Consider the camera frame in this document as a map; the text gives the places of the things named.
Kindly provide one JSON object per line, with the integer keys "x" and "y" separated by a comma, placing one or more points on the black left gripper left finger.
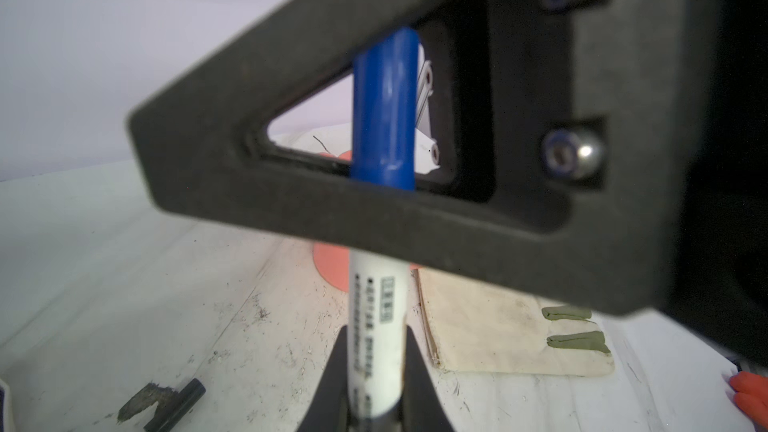
{"x": 328, "y": 410}

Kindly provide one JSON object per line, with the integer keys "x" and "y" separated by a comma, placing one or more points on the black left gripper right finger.
{"x": 420, "y": 407}

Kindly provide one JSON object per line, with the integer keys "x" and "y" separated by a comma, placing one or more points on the black pen cap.
{"x": 176, "y": 408}

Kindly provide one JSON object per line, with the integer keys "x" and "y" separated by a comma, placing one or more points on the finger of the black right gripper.
{"x": 565, "y": 138}

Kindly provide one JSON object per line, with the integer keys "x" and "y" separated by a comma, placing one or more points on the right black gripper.
{"x": 720, "y": 287}

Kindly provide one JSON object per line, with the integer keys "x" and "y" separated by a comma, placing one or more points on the orange white work glove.
{"x": 751, "y": 396}

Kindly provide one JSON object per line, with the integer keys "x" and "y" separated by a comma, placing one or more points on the pink plastic watering can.
{"x": 332, "y": 263}

